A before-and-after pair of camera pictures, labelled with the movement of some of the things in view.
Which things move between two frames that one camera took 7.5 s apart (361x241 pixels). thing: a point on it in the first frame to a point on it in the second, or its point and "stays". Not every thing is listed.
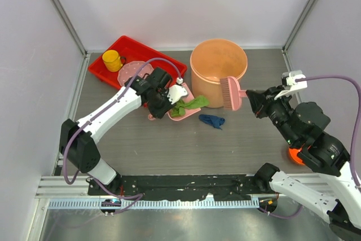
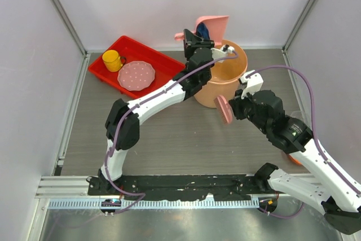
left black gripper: (159, 113) to (191, 43)
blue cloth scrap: (216, 122) to (202, 31)
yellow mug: (113, 61) stays
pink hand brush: (232, 93) to (224, 109)
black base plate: (223, 187) stays
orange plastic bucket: (212, 60) stays
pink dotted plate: (129, 70) stays
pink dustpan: (185, 106) to (215, 25)
